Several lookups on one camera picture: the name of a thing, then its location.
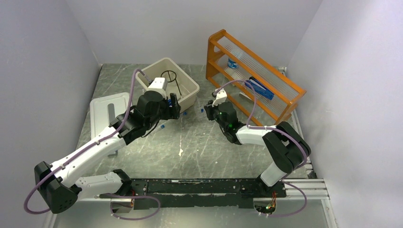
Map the black wire tripod stand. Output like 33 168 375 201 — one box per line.
160 70 182 96

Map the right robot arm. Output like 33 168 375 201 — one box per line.
204 100 311 197

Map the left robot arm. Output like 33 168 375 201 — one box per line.
34 91 181 214

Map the beige plastic bin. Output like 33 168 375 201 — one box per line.
135 57 200 113

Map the orange wooden shelf rack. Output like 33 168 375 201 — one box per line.
206 29 306 124

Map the blue stapler on shelf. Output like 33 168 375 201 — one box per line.
245 76 274 100

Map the blue white container on shelf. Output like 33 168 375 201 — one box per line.
227 57 239 69

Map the white bin lid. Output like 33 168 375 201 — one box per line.
90 92 129 139

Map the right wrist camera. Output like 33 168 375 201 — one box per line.
212 88 227 107

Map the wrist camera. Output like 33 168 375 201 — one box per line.
212 88 227 107
147 77 168 99

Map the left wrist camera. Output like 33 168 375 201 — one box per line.
147 77 168 99

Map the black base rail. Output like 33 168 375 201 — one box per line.
113 178 286 209

